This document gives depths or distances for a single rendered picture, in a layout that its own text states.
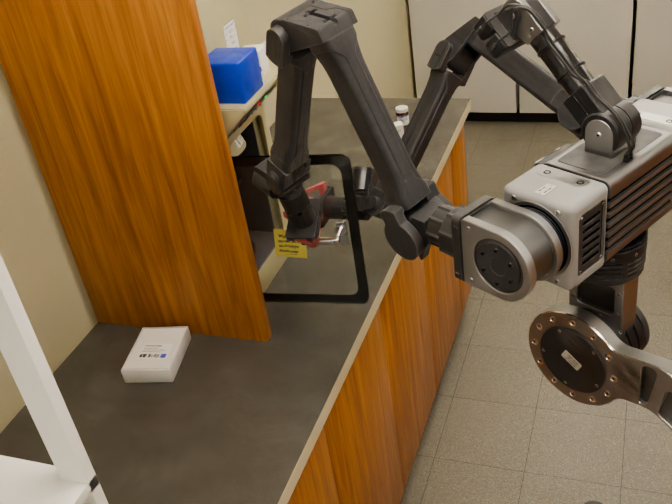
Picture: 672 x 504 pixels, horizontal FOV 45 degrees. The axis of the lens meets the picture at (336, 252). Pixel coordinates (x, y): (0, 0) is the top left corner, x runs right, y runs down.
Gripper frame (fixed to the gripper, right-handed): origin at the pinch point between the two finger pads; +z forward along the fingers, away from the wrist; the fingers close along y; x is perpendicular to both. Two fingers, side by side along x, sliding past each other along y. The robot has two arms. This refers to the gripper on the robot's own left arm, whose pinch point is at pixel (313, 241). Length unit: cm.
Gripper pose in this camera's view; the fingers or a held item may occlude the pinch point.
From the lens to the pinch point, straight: 183.1
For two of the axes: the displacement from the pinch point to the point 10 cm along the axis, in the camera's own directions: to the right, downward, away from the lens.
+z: 2.3, 5.3, 8.1
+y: -1.4, 8.5, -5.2
